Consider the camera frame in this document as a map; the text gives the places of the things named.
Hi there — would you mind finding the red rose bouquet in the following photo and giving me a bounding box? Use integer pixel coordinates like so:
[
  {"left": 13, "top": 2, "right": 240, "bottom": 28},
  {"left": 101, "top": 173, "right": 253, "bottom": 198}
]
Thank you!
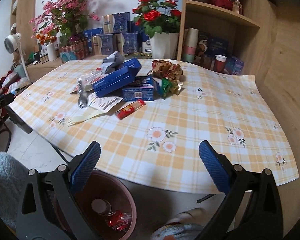
[{"left": 132, "top": 0, "right": 181, "bottom": 38}]

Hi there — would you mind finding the yellow plaid floral tablecloth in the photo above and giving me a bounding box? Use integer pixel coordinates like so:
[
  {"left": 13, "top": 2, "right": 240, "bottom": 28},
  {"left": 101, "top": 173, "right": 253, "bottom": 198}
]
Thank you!
[{"left": 11, "top": 60, "right": 299, "bottom": 193}]

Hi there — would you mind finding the crushed red soda can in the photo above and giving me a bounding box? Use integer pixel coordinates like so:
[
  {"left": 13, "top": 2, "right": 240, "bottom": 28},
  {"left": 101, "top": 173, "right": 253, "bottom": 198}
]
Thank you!
[{"left": 105, "top": 210, "right": 132, "bottom": 231}]

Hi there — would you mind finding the brown gold wrapper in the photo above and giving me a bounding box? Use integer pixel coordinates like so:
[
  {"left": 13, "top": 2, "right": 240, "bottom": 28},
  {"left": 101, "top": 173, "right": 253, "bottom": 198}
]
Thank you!
[{"left": 147, "top": 60, "right": 183, "bottom": 98}]

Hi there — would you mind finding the red paper cup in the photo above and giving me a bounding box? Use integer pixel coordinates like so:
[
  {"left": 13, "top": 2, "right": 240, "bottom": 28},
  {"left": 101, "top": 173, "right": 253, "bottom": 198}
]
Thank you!
[{"left": 213, "top": 55, "right": 226, "bottom": 73}]

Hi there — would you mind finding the wooden shelf unit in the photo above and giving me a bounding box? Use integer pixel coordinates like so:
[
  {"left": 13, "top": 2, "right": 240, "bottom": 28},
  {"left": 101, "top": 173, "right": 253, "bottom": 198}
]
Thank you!
[{"left": 177, "top": 0, "right": 277, "bottom": 82}]

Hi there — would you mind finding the white desk fan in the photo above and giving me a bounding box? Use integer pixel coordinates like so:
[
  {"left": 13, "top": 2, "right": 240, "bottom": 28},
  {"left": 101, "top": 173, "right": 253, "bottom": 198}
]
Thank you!
[{"left": 4, "top": 33, "right": 30, "bottom": 80}]

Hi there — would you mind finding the low wooden cabinet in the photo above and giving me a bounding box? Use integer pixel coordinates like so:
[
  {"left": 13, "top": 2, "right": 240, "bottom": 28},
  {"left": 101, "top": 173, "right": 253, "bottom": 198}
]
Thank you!
[{"left": 27, "top": 55, "right": 106, "bottom": 83}]

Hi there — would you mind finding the upper blue gold gift box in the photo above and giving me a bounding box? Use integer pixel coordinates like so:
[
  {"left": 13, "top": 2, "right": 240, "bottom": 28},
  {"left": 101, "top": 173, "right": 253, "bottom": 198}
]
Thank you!
[{"left": 102, "top": 12, "right": 130, "bottom": 34}]

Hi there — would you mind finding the black folding table frame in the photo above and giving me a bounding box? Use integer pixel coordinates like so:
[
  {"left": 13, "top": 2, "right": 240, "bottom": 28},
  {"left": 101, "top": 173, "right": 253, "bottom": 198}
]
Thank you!
[{"left": 197, "top": 194, "right": 214, "bottom": 204}]

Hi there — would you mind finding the white printed leaflet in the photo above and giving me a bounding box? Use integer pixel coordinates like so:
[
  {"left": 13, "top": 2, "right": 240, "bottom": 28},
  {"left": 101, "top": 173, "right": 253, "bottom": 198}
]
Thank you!
[{"left": 88, "top": 93, "right": 123, "bottom": 113}]

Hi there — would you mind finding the pink cherry blossom arrangement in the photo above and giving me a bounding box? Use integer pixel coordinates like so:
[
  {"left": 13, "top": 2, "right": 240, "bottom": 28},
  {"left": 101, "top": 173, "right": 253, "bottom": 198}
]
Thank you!
[{"left": 29, "top": 0, "right": 100, "bottom": 47}]

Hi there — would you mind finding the white slim flower vase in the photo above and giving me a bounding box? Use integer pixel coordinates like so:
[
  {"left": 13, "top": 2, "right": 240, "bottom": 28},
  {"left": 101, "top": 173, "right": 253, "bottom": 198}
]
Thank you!
[{"left": 46, "top": 43, "right": 57, "bottom": 61}]

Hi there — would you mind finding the red snack stick wrapper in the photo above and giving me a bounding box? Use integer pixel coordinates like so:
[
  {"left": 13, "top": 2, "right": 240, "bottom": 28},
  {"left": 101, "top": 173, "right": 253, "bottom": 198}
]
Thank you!
[{"left": 115, "top": 99, "right": 146, "bottom": 120}]

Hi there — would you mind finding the cream plastic fork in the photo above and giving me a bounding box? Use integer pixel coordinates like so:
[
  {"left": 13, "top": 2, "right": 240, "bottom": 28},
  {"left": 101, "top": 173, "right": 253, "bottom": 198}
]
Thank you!
[{"left": 67, "top": 110, "right": 104, "bottom": 126}]

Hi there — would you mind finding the lower right blue gift box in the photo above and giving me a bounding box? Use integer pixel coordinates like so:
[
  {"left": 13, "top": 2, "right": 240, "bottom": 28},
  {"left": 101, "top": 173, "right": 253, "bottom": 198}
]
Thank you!
[{"left": 115, "top": 33, "right": 139, "bottom": 54}]

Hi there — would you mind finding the lower left blue gift box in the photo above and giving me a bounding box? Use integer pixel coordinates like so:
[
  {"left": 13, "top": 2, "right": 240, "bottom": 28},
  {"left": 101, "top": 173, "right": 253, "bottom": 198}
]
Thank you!
[{"left": 91, "top": 34, "right": 117, "bottom": 55}]

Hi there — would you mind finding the white plastic wrapper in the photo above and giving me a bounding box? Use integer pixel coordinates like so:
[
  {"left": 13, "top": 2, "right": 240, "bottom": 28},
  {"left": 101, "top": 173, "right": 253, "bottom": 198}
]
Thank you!
[{"left": 101, "top": 51, "right": 125, "bottom": 74}]

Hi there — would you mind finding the maroon plastic trash bin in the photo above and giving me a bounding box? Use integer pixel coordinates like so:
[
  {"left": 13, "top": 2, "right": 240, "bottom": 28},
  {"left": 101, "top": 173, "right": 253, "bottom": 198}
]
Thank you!
[{"left": 53, "top": 171, "right": 138, "bottom": 240}]

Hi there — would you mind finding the stack of pastel cups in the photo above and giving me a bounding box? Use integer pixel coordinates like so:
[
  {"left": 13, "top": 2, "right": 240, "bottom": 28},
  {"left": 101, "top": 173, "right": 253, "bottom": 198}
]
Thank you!
[{"left": 182, "top": 28, "right": 199, "bottom": 63}]

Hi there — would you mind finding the white angular rose vase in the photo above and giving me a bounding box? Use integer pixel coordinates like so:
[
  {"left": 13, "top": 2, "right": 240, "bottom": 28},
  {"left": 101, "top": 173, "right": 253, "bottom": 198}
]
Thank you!
[{"left": 150, "top": 33, "right": 179, "bottom": 59}]

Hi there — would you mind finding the blue cardboard box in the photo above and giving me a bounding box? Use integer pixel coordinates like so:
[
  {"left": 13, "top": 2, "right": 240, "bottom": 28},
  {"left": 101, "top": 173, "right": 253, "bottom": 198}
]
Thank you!
[{"left": 93, "top": 58, "right": 154, "bottom": 102}]

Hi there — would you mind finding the striped wicker basket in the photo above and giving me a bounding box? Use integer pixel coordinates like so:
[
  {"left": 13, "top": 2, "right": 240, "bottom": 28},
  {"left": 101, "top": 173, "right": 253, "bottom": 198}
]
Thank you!
[{"left": 59, "top": 38, "right": 89, "bottom": 63}]

